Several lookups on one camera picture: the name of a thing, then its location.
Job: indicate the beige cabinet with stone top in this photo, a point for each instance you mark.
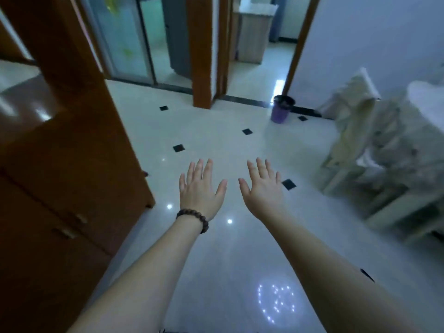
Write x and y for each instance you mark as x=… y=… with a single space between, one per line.
x=255 y=34

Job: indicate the person's left forearm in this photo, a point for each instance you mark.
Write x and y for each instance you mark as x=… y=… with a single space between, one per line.
x=145 y=277

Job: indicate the white chair with draped cloth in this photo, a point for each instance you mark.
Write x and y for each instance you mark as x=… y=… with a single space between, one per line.
x=353 y=114

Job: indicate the person's right little finger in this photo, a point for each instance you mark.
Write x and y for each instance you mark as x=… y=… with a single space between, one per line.
x=278 y=180

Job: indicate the person's right thumb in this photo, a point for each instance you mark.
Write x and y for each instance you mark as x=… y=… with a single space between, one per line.
x=244 y=187

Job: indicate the person's left hand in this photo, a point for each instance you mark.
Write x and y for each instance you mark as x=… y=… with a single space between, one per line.
x=199 y=194

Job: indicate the person's right hand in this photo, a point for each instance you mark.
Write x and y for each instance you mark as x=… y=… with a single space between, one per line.
x=265 y=197

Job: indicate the person's right forearm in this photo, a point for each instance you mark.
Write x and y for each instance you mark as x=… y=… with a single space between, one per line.
x=333 y=280

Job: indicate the person's left thumb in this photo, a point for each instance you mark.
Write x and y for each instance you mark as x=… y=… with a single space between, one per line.
x=221 y=187

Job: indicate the person's left middle finger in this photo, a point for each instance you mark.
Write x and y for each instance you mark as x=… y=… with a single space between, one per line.
x=199 y=168

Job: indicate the brown wooden cabinet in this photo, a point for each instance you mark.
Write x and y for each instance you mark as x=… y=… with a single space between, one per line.
x=62 y=152

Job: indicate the person's left little finger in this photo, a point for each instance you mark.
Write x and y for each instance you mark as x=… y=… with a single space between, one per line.
x=182 y=182

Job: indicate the brown wooden door frame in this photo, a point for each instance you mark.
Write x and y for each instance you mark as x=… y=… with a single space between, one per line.
x=300 y=45

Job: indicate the person's right middle finger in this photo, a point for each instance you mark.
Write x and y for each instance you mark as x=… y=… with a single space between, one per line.
x=261 y=167

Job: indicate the purple waste bin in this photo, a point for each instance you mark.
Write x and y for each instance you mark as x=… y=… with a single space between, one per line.
x=282 y=110

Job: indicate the brown wooden door post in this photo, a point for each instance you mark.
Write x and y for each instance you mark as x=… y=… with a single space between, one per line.
x=201 y=48

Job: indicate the sliding glass door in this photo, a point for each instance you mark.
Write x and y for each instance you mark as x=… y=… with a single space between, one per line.
x=121 y=38

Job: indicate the white wooden chair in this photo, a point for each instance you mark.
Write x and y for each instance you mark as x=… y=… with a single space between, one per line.
x=406 y=211

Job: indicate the table with patterned cloth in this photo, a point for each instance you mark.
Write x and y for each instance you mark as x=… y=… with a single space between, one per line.
x=409 y=135

